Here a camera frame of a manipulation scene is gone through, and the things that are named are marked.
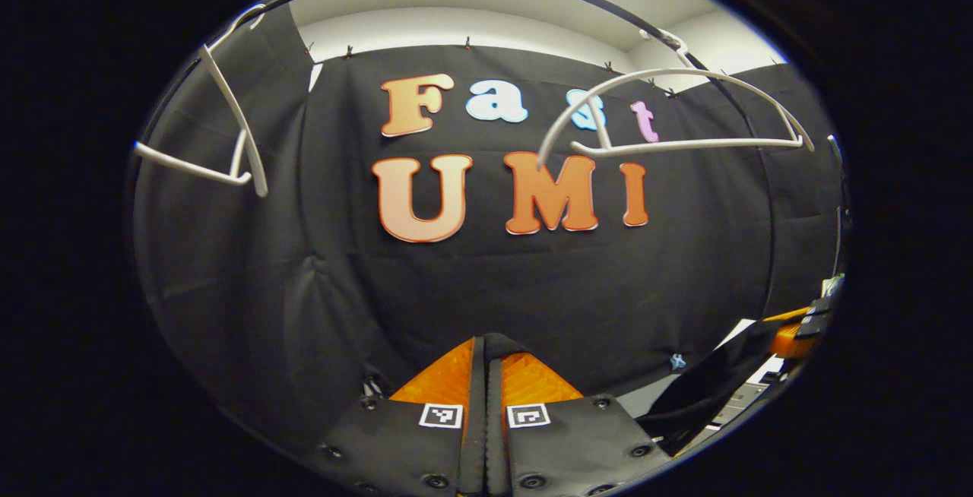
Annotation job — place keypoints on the black knit jacket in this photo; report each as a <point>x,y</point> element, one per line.
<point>707,390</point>

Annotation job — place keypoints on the white plastic hanger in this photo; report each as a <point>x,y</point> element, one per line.
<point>190,165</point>
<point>684,147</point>

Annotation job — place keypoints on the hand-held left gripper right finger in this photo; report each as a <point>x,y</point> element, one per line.
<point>496,444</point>

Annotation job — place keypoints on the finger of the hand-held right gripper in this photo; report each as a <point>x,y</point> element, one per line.
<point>790,345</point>

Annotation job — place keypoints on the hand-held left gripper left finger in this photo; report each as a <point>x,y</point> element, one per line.
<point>473,444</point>

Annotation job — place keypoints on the black backdrop cloth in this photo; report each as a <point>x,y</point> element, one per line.
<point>456,292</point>

